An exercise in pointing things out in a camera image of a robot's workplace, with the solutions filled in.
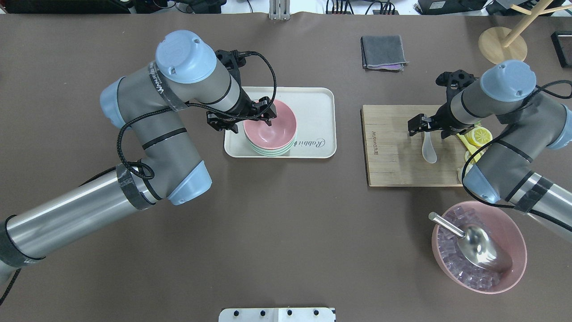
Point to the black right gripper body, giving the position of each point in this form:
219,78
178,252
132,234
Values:
439,121

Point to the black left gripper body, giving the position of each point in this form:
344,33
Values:
244,107

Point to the white ceramic spoon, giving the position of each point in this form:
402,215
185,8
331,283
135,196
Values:
427,149

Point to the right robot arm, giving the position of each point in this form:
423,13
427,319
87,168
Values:
535,119

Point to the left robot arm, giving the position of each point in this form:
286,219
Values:
158,159

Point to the green bowl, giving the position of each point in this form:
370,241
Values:
272,152

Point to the large pink bowl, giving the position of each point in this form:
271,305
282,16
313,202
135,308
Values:
505,232

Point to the bamboo cutting board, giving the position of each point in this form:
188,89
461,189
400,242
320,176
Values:
394,159

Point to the cream serving tray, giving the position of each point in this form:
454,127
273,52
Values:
314,109

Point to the folded grey cloth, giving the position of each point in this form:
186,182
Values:
383,53

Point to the wooden stand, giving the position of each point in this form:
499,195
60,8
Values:
500,44

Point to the metal ice scoop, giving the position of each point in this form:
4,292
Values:
476,245

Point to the clear ice cubes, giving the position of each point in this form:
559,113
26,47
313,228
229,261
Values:
463,270

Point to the black device at edge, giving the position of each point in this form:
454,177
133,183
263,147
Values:
562,41

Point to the white control box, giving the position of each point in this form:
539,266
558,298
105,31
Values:
279,314

